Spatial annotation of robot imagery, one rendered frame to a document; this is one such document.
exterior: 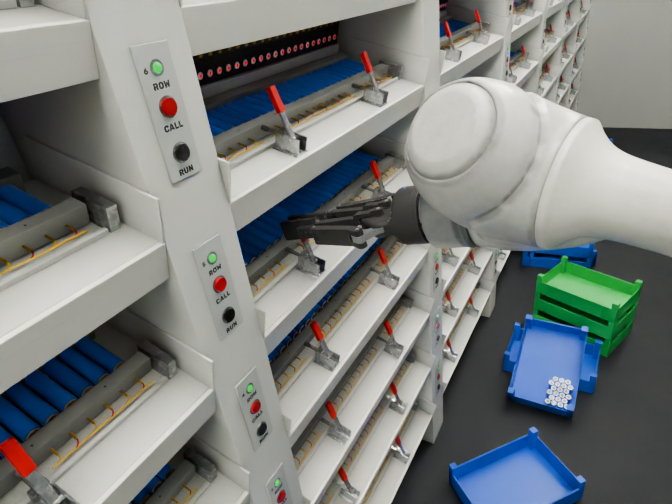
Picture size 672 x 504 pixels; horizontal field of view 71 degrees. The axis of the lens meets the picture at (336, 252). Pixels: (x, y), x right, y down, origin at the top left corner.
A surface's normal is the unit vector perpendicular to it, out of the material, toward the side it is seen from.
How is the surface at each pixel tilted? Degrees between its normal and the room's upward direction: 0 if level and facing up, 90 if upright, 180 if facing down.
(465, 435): 0
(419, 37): 90
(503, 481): 0
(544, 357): 27
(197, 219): 90
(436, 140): 54
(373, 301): 16
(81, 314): 106
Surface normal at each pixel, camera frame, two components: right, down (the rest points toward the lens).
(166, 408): 0.12, -0.79
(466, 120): -0.73, -0.18
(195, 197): 0.86, 0.15
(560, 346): -0.33, -0.55
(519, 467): -0.12, -0.86
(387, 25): -0.50, 0.47
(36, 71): 0.86, 0.39
